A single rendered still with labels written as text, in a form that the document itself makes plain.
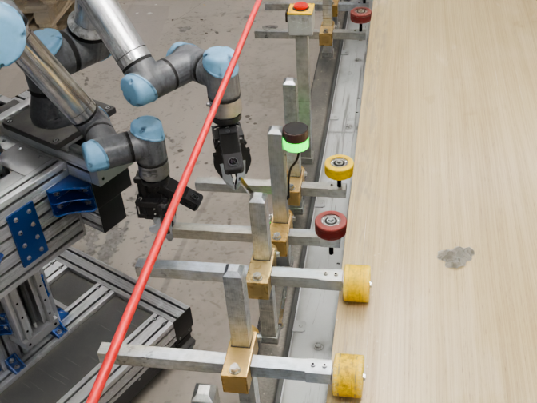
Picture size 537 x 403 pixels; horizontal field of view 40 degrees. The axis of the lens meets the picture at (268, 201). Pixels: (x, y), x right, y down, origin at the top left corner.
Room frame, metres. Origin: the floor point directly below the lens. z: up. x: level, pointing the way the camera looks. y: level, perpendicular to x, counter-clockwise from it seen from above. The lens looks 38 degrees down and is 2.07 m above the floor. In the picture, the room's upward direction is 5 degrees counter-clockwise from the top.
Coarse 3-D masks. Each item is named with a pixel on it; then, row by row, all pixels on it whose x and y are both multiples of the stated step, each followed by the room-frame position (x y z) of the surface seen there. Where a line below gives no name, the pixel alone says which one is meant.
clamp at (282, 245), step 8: (272, 216) 1.48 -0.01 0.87; (288, 216) 1.47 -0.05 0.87; (272, 224) 1.45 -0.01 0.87; (280, 224) 1.44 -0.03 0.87; (288, 224) 1.44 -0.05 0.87; (272, 232) 1.41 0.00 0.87; (280, 232) 1.41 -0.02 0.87; (288, 232) 1.42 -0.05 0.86; (272, 240) 1.38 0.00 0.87; (280, 240) 1.38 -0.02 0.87; (280, 248) 1.38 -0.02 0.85; (280, 256) 1.38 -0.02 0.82
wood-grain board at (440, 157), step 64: (384, 0) 2.72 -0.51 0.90; (448, 0) 2.67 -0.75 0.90; (512, 0) 2.63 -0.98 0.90; (384, 64) 2.20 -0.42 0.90; (448, 64) 2.16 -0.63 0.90; (512, 64) 2.13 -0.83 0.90; (384, 128) 1.81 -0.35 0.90; (448, 128) 1.78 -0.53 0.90; (512, 128) 1.75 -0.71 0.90; (384, 192) 1.50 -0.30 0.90; (448, 192) 1.48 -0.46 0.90; (512, 192) 1.46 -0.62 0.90; (384, 256) 1.26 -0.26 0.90; (512, 256) 1.23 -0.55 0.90; (384, 320) 1.06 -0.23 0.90; (448, 320) 1.05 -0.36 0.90; (512, 320) 1.04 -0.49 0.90; (384, 384) 0.90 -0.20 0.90; (448, 384) 0.89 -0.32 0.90; (512, 384) 0.88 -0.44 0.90
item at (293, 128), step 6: (288, 126) 1.46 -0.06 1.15; (294, 126) 1.46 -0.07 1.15; (300, 126) 1.46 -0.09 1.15; (306, 126) 1.46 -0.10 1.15; (288, 132) 1.44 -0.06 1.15; (294, 132) 1.44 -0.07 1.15; (300, 132) 1.44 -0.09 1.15; (294, 162) 1.46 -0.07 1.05; (288, 174) 1.46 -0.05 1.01; (288, 180) 1.46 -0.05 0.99; (288, 186) 1.46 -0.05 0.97; (288, 192) 1.46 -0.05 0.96
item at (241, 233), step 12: (180, 228) 1.47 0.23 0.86; (192, 228) 1.47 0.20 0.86; (204, 228) 1.46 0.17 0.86; (216, 228) 1.46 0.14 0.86; (228, 228) 1.46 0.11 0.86; (240, 228) 1.45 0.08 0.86; (216, 240) 1.45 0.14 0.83; (228, 240) 1.44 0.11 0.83; (240, 240) 1.43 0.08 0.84; (252, 240) 1.43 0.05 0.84; (288, 240) 1.41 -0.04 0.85; (300, 240) 1.40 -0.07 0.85; (312, 240) 1.39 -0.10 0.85; (324, 240) 1.39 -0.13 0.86; (336, 240) 1.38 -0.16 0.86
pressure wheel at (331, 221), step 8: (320, 216) 1.42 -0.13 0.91; (328, 216) 1.42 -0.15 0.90; (336, 216) 1.42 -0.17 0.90; (344, 216) 1.41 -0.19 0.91; (320, 224) 1.39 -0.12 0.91; (328, 224) 1.39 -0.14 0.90; (336, 224) 1.39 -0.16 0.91; (344, 224) 1.38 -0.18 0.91; (320, 232) 1.37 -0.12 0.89; (328, 232) 1.36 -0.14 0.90; (336, 232) 1.36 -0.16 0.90; (344, 232) 1.38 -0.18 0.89; (328, 240) 1.36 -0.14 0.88
